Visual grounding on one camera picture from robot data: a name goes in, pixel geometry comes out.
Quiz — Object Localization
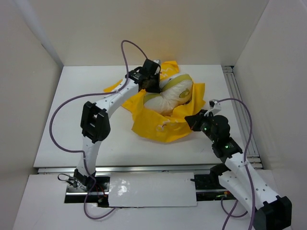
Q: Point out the yellow pillowcase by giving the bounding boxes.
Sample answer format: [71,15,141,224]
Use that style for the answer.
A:
[103,60,207,144]

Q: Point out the aluminium rail frame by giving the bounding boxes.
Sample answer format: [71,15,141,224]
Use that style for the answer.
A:
[37,66,262,174]

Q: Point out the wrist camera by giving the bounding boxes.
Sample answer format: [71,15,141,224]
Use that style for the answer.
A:
[139,59,161,77]
[204,99,222,117]

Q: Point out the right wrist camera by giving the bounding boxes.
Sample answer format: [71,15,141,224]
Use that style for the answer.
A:
[204,99,222,117]

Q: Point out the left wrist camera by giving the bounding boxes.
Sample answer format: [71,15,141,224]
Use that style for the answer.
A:
[139,59,161,77]

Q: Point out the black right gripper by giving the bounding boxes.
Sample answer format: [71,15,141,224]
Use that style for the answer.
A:
[184,109,218,143]

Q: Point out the white pillow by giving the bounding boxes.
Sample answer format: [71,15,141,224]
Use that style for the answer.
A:
[143,73,193,115]

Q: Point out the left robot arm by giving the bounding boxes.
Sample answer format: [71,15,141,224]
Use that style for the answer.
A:
[74,70,160,191]

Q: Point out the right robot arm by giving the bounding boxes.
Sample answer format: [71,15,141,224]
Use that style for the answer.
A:
[185,110,292,230]

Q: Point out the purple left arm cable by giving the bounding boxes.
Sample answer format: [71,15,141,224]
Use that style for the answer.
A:
[49,39,151,220]

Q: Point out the white cover plate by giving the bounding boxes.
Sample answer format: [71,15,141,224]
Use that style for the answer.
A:
[108,172,197,207]

